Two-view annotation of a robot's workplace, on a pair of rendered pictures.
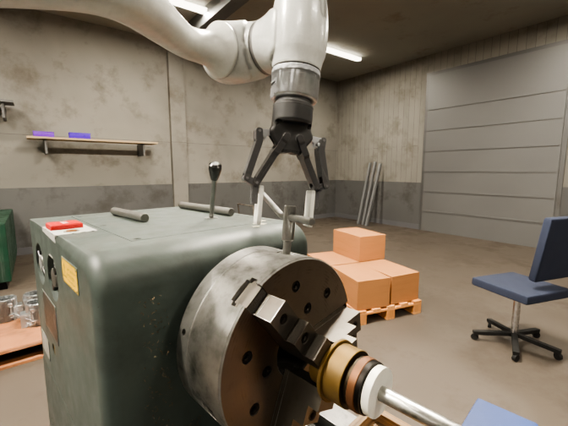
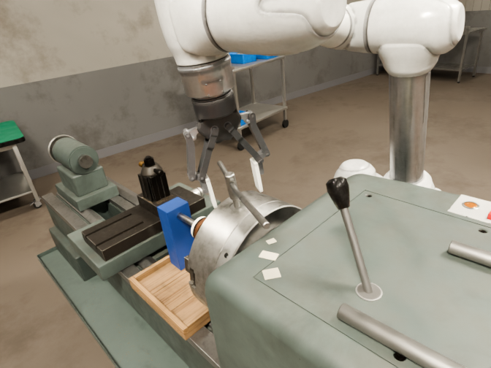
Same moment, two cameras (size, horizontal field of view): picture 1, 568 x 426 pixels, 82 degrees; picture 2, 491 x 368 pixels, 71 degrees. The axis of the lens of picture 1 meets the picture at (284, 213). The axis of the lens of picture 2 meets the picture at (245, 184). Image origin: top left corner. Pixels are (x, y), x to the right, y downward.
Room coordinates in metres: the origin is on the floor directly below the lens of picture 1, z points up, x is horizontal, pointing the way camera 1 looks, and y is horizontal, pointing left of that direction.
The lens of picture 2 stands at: (1.23, 0.06, 1.63)
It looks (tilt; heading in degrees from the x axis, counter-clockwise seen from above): 27 degrees down; 184
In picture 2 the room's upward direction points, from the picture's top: 7 degrees counter-clockwise
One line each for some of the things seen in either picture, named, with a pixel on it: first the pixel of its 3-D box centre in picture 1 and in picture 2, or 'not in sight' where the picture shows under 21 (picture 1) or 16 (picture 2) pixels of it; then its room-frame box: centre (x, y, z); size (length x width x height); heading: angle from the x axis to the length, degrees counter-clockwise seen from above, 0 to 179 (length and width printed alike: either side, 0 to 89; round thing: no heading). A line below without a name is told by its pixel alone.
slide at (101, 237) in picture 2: not in sight; (147, 218); (0.12, -0.40, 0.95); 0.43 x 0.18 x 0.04; 135
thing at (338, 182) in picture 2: (214, 171); (339, 192); (0.79, 0.17, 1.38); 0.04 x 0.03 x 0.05; 45
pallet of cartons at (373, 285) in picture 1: (357, 268); not in sight; (3.38, -0.79, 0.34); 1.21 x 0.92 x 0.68; 33
